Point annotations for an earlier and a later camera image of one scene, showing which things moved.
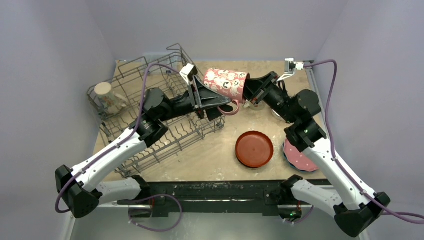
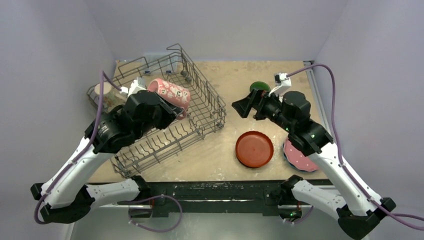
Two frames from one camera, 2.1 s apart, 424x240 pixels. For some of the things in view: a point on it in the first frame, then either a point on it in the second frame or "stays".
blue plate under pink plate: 291,164 stays
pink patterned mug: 229,84 to 178,97
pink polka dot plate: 302,160 stays
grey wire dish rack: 163,96 stays
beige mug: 112,102 stays
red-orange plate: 254,149 stays
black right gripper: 262,88 to 258,105
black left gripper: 205,98 to 170,112
